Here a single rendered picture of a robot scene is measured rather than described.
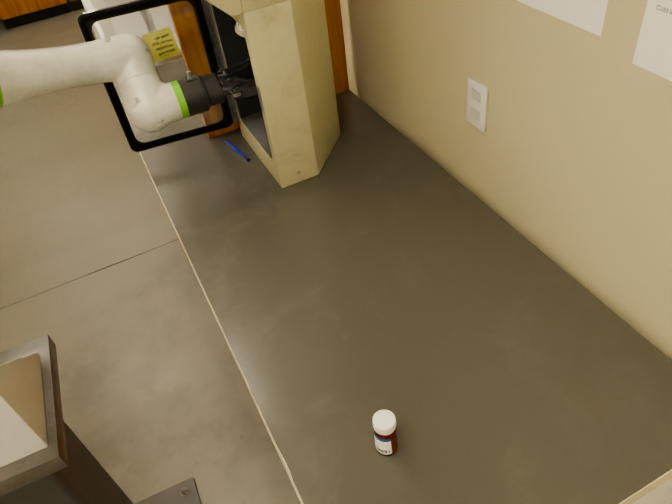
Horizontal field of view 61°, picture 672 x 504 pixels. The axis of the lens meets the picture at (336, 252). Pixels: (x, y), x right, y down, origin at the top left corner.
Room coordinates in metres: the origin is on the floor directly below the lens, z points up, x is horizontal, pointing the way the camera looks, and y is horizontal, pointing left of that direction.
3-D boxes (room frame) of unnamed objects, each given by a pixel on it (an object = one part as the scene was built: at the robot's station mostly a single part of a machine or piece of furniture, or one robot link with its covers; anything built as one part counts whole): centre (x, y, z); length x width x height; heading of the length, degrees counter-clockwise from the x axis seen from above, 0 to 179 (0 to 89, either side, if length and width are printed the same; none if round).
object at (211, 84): (1.37, 0.22, 1.20); 0.09 x 0.08 x 0.07; 110
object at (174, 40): (1.51, 0.39, 1.19); 0.30 x 0.01 x 0.40; 103
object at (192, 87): (1.35, 0.29, 1.20); 0.09 x 0.06 x 0.12; 20
